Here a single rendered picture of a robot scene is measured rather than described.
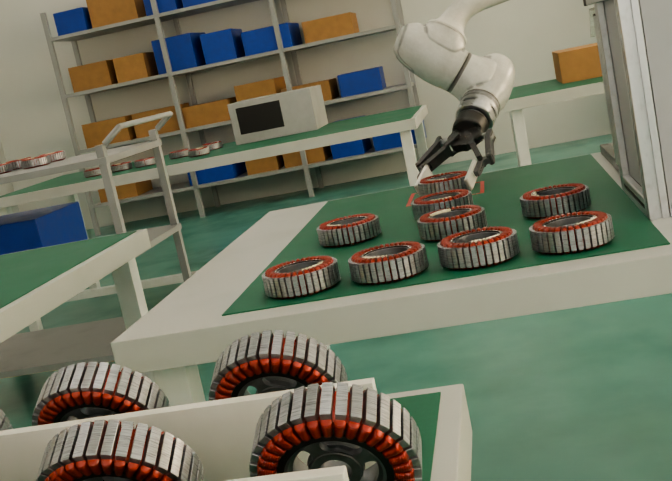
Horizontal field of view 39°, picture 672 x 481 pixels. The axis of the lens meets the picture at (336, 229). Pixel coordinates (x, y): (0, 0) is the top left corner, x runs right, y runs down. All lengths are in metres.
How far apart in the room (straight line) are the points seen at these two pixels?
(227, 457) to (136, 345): 0.61
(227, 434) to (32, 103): 8.86
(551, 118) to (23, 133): 4.94
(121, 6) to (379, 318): 7.46
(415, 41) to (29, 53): 7.55
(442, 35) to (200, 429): 1.57
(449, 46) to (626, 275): 1.06
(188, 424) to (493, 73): 1.57
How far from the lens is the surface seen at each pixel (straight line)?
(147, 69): 8.55
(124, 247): 2.34
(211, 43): 8.32
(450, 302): 1.24
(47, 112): 9.49
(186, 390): 1.39
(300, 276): 1.33
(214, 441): 0.75
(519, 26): 8.55
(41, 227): 3.83
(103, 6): 8.65
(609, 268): 1.24
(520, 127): 4.45
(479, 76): 2.19
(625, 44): 1.42
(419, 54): 2.18
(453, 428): 0.81
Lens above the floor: 1.06
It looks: 10 degrees down
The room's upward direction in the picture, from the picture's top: 12 degrees counter-clockwise
